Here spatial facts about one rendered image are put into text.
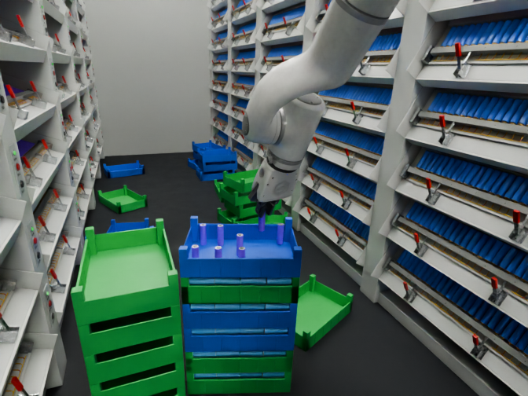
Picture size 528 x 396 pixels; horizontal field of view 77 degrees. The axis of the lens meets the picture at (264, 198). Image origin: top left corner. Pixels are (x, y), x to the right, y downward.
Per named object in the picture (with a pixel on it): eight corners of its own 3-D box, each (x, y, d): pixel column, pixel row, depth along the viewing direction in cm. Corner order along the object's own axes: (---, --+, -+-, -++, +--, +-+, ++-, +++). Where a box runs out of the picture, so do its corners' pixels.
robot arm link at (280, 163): (279, 164, 70) (275, 174, 72) (311, 159, 74) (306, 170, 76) (260, 141, 74) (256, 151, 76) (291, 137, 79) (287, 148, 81)
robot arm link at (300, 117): (271, 161, 70) (309, 162, 73) (291, 104, 61) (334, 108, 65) (260, 137, 75) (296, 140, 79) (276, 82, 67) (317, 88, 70)
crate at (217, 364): (284, 322, 115) (285, 303, 112) (291, 372, 96) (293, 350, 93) (196, 323, 113) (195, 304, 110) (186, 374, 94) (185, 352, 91)
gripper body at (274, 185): (273, 170, 71) (260, 207, 78) (309, 165, 76) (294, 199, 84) (257, 149, 75) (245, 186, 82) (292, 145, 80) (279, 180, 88)
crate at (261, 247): (290, 240, 103) (291, 216, 100) (299, 277, 84) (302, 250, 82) (192, 239, 101) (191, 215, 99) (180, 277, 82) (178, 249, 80)
